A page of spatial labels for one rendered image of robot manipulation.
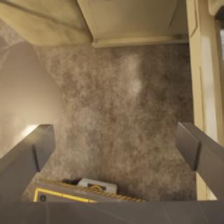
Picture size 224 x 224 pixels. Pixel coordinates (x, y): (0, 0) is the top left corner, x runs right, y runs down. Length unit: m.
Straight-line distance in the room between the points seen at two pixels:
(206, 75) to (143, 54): 0.83
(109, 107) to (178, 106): 0.52
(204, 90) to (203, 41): 0.17
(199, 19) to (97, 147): 1.01
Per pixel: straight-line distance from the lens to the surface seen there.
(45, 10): 1.21
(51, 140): 0.17
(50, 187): 1.10
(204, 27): 0.70
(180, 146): 0.17
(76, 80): 1.39
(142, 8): 1.14
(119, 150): 1.27
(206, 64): 0.64
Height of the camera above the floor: 1.25
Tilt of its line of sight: 80 degrees down
